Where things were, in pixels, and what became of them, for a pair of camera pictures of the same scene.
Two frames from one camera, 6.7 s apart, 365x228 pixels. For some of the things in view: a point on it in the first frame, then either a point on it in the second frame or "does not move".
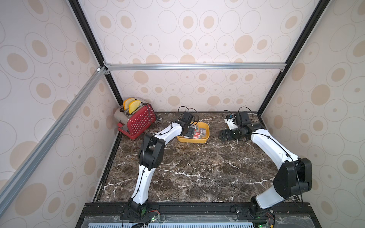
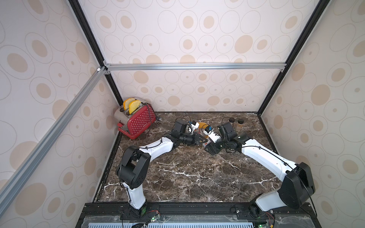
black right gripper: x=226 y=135 -> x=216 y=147
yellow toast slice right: x=133 y=105 does not move
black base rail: x=199 y=215 does not move
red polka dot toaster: x=132 y=125 does not move
